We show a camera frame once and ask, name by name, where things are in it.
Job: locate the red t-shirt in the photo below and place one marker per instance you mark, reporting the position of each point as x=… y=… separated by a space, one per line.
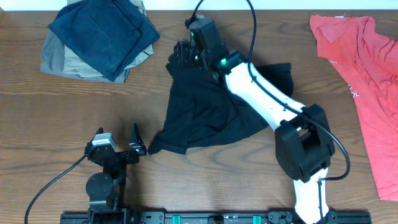
x=367 y=62

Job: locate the black t-shirt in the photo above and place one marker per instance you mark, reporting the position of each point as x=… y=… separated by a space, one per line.
x=202 y=113

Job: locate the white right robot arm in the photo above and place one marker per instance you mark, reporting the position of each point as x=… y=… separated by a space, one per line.
x=303 y=141

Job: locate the folded beige garment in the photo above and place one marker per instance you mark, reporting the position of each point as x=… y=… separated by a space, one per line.
x=77 y=67

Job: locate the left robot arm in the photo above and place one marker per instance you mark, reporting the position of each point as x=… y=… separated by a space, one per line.
x=106 y=189

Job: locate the folded grey garment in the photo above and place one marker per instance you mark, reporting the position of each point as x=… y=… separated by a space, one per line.
x=52 y=62

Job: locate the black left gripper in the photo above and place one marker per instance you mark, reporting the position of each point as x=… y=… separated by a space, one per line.
x=136 y=146

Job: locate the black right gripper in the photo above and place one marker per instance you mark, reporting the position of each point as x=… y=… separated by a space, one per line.
x=185 y=52

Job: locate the folded navy blue garment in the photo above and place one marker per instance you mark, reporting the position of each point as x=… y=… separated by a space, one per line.
x=102 y=34

